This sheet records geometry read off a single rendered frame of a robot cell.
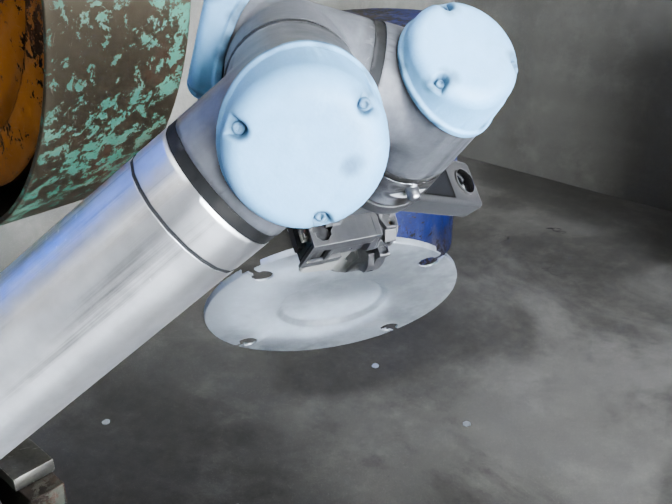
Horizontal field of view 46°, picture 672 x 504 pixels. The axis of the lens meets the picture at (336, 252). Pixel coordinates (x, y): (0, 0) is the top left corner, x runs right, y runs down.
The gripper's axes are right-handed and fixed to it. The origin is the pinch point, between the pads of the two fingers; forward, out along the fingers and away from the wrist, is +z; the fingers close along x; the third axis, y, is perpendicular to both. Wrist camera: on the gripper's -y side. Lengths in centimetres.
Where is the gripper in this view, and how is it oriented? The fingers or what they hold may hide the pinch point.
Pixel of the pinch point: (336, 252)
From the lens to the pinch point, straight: 78.9
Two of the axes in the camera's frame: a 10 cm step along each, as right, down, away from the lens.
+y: -9.2, 1.7, -3.6
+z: -2.8, 3.5, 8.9
